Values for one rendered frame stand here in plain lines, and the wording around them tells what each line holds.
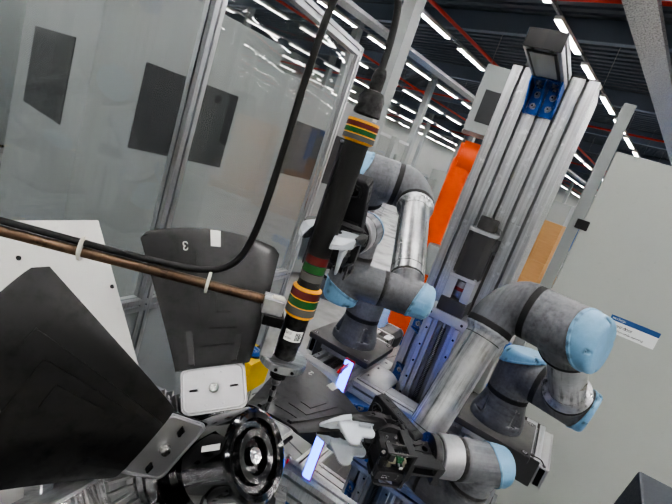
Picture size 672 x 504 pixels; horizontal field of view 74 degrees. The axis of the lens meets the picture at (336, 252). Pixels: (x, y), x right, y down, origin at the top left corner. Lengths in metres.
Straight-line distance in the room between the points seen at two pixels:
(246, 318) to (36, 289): 0.32
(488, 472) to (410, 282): 0.36
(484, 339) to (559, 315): 0.15
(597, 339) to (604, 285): 1.46
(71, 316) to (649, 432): 2.40
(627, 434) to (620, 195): 1.09
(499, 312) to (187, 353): 0.60
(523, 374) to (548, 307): 0.43
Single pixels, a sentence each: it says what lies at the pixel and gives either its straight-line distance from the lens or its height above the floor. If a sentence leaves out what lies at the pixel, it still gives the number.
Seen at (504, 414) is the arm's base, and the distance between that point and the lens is 1.39.
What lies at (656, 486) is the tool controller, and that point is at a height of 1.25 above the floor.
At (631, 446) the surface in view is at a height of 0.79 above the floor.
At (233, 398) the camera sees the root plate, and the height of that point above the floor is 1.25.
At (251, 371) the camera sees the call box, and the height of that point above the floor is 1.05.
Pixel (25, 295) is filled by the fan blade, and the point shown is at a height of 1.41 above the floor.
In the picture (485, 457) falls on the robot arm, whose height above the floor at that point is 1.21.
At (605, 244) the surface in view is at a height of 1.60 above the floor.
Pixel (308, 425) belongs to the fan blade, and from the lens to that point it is 0.78.
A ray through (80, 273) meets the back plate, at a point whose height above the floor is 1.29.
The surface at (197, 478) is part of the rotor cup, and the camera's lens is 0.63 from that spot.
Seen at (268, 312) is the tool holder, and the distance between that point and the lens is 0.64.
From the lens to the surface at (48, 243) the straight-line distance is 0.67.
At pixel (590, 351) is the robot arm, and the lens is 0.93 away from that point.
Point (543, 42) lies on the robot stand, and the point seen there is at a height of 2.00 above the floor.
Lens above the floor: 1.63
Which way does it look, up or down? 13 degrees down
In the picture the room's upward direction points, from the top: 19 degrees clockwise
